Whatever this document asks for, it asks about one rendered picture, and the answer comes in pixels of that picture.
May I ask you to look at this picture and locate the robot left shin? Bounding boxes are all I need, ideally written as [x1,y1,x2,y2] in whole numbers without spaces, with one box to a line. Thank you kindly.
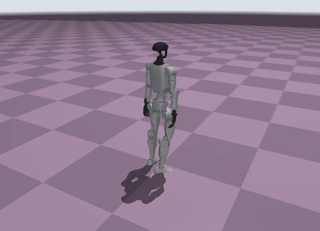
[147,130,158,160]

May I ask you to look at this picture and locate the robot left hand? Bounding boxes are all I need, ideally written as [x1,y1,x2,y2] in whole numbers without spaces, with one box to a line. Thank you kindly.
[143,98,150,117]

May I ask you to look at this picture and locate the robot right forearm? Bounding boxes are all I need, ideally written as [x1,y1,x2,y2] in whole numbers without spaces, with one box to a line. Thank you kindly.
[170,88,179,113]

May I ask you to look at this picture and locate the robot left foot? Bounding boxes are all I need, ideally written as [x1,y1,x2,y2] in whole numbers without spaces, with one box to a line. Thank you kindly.
[147,156,160,166]

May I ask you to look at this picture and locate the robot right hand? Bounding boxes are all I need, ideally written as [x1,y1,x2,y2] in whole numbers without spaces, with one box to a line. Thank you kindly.
[168,109,178,128]

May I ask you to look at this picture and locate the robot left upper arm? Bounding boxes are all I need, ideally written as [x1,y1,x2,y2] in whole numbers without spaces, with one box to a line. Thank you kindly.
[145,61,152,87]

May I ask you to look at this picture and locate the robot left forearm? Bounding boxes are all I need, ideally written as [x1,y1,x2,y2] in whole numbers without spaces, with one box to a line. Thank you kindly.
[144,84,152,103]

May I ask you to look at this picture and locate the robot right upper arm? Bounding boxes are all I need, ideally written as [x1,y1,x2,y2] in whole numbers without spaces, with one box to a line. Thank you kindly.
[165,66,177,95]

